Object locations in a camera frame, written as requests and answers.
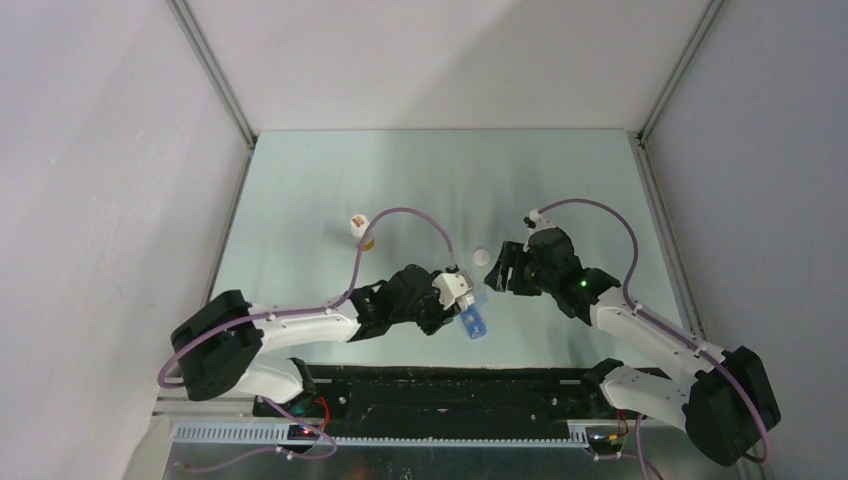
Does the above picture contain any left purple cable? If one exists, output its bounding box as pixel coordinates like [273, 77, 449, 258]
[156, 207, 458, 458]

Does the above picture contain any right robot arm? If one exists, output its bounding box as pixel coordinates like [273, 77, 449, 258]
[484, 227, 781, 466]

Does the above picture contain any left aluminium frame post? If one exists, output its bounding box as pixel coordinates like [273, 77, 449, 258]
[166, 0, 258, 149]

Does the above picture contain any purple cable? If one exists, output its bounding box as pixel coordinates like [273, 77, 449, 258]
[156, 207, 458, 458]
[535, 198, 773, 465]

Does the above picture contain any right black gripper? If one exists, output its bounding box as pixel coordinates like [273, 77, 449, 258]
[484, 240, 557, 297]

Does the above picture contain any blue pill organizer box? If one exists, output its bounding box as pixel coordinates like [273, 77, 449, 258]
[459, 294, 488, 340]

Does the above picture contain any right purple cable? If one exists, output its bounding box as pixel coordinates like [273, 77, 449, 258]
[535, 198, 773, 465]

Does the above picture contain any white bottle orange label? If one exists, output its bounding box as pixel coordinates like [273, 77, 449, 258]
[350, 214, 375, 251]

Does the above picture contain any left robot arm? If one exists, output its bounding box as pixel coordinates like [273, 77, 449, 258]
[164, 264, 474, 417]

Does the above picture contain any control board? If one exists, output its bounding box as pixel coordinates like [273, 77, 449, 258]
[287, 424, 322, 441]
[587, 433, 626, 445]

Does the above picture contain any left control board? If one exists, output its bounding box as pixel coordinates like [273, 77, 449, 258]
[287, 424, 322, 441]

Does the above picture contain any right control board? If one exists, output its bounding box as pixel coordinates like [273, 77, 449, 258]
[587, 433, 626, 445]

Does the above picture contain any aluminium frame post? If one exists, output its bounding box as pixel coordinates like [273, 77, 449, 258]
[166, 0, 258, 149]
[636, 0, 726, 146]

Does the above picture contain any right aluminium frame post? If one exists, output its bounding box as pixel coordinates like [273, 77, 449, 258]
[636, 0, 726, 146]

